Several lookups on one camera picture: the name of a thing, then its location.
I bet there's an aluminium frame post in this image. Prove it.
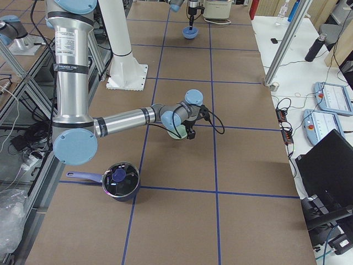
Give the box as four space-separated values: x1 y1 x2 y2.
264 0 313 92

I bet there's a crumpled clear plastic bag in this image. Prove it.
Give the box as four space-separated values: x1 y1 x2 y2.
1 189 27 256

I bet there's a black water bottle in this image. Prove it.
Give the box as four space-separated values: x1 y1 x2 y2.
304 33 327 62

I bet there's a white chrome toaster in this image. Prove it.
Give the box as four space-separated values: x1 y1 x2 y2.
202 0 232 25

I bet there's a blue saucepan with glass lid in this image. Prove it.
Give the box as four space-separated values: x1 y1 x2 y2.
66 162 141 202

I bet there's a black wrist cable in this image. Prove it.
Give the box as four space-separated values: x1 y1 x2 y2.
150 102 226 139

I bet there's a black orange power strip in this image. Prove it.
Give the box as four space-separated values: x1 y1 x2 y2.
275 108 294 146

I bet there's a clear plastic water bottle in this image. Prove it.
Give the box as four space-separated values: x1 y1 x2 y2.
277 0 290 23

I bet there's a far blue teach pendant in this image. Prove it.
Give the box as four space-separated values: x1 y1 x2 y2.
313 82 352 116

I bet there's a black laptop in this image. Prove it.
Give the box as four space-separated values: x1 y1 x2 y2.
296 129 352 206

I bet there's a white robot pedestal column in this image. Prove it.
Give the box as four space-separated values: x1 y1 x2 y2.
98 0 148 91

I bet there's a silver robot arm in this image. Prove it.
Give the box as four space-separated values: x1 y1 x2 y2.
167 0 204 30
46 1 205 166

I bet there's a blue bowl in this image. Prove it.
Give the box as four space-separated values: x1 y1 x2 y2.
182 26 199 40

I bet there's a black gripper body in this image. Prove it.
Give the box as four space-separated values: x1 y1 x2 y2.
187 0 204 16
183 120 195 133

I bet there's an aluminium side frame rail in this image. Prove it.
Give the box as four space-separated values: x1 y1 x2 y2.
0 41 111 265

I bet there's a near blue teach pendant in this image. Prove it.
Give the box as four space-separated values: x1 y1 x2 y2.
303 109 345 146

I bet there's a blue teach pendant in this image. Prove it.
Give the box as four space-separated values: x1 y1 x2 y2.
303 109 345 146
313 82 352 116

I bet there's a green bowl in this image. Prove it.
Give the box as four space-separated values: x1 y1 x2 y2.
168 125 187 140

